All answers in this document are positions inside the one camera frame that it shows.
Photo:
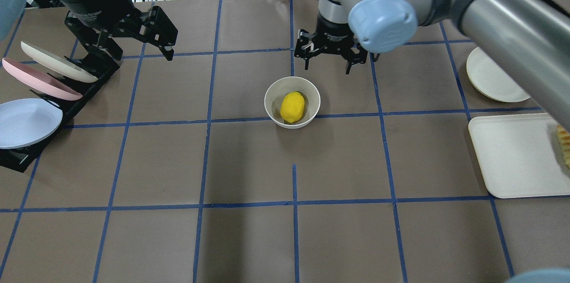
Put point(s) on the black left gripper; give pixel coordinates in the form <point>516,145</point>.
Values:
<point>91,5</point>

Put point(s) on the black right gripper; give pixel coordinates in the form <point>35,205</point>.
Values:
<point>333,37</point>

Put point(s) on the cream white bowl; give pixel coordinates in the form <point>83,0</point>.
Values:
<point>277,92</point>

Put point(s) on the yellow lemon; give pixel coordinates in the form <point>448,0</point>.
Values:
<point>292,107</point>

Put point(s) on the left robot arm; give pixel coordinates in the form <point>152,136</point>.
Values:
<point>11,10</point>

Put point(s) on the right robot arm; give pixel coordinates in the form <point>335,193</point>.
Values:
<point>529,39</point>

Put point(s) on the cream plate in rack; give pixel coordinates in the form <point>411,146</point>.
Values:
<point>57,64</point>

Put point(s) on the pink plate in rack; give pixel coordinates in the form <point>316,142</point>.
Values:
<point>39,81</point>

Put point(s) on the light blue plate in rack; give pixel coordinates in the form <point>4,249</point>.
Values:
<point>25,122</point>

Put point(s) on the cream round plate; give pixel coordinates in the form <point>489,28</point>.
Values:
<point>491,80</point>

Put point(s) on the black dish rack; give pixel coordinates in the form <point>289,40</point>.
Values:
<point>19,159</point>

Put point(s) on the white rectangular tray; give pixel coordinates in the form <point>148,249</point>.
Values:
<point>519,155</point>

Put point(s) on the striped bread pastry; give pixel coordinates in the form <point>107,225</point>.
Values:
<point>564,141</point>

